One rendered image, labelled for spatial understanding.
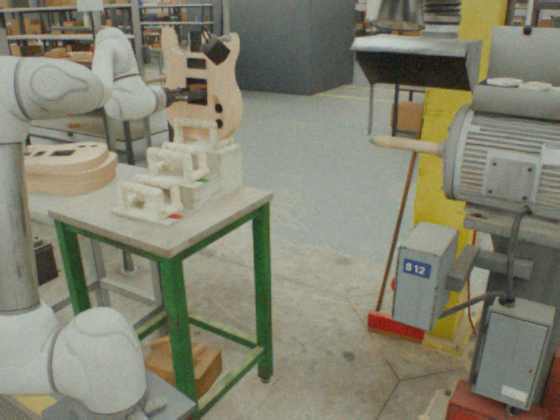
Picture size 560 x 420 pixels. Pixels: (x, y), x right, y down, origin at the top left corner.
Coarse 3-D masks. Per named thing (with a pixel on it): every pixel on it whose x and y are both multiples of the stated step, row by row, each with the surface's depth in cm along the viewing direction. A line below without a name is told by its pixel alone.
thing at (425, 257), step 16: (432, 224) 118; (416, 240) 110; (432, 240) 110; (448, 240) 110; (400, 256) 109; (416, 256) 107; (432, 256) 105; (448, 256) 110; (400, 272) 110; (416, 272) 108; (432, 272) 106; (448, 272) 114; (400, 288) 112; (416, 288) 109; (432, 288) 107; (400, 304) 113; (416, 304) 111; (432, 304) 108; (464, 304) 120; (400, 320) 114; (416, 320) 112; (432, 320) 110
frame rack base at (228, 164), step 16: (192, 144) 194; (208, 144) 193; (176, 160) 192; (192, 160) 188; (208, 160) 184; (224, 160) 184; (240, 160) 193; (224, 176) 186; (240, 176) 196; (224, 192) 188
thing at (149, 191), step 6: (120, 180) 170; (120, 186) 169; (126, 186) 167; (132, 186) 166; (138, 186) 165; (144, 186) 165; (138, 192) 165; (144, 192) 164; (150, 192) 162; (156, 192) 161; (162, 192) 163
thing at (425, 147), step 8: (376, 136) 139; (384, 136) 138; (376, 144) 139; (384, 144) 138; (392, 144) 136; (400, 144) 135; (408, 144) 134; (416, 144) 133; (424, 144) 132; (432, 144) 131; (424, 152) 133; (432, 152) 131
